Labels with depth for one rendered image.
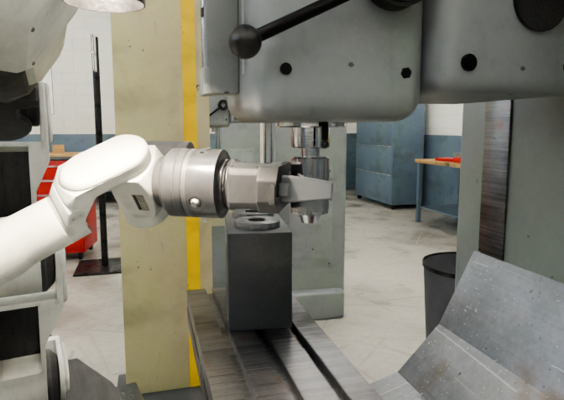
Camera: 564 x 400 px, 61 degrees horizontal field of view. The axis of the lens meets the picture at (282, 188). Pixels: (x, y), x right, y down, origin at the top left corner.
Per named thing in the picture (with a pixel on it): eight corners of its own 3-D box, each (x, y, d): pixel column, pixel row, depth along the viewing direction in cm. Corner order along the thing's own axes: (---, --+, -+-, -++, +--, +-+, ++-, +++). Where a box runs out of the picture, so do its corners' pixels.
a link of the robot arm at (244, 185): (276, 151, 53) (173, 148, 55) (274, 236, 54) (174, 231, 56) (292, 147, 66) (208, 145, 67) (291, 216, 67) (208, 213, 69)
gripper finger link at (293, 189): (332, 203, 57) (280, 201, 58) (333, 176, 56) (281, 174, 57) (331, 205, 55) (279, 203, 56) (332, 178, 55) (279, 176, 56)
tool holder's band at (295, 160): (336, 163, 60) (336, 155, 59) (315, 166, 56) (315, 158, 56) (304, 162, 62) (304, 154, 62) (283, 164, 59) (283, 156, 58)
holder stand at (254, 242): (228, 332, 90) (227, 226, 87) (225, 292, 111) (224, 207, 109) (292, 328, 91) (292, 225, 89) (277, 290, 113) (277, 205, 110)
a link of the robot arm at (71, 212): (154, 151, 58) (46, 206, 54) (174, 199, 65) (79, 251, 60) (133, 124, 62) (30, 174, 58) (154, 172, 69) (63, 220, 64)
